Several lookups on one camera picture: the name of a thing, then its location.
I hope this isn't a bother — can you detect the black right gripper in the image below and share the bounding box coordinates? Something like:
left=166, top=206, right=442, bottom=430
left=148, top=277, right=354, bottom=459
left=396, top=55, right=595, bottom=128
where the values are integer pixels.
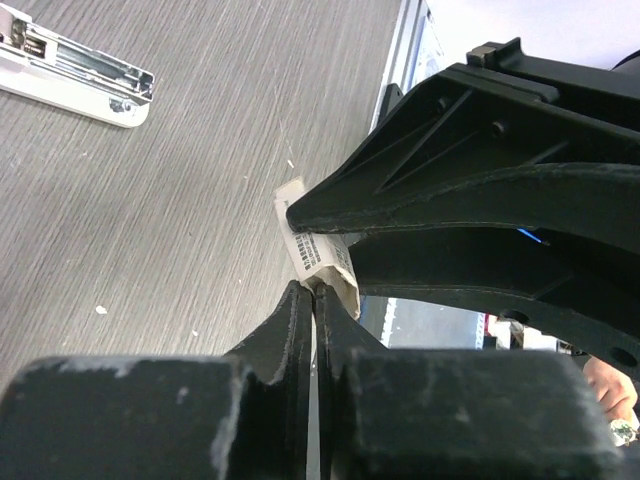
left=287, top=38, right=639, bottom=253

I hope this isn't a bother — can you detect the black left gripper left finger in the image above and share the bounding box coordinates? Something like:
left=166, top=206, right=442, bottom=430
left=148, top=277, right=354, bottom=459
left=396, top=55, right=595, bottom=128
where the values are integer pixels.
left=1, top=282, right=312, bottom=479

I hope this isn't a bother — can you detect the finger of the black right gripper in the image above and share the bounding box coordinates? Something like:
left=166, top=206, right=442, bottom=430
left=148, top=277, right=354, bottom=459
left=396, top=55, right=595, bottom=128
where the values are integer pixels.
left=349, top=227, right=639, bottom=373

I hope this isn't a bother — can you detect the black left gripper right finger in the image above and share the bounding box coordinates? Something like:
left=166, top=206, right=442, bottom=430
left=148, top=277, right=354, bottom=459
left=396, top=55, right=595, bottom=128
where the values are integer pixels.
left=314, top=285, right=623, bottom=479

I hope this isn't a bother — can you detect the staples box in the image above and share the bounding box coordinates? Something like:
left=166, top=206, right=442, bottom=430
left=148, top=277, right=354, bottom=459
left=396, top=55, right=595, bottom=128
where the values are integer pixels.
left=274, top=177, right=361, bottom=320

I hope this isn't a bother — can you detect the white stapler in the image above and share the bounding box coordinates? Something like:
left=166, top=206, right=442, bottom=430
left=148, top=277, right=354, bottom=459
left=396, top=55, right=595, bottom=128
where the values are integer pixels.
left=1, top=4, right=155, bottom=128

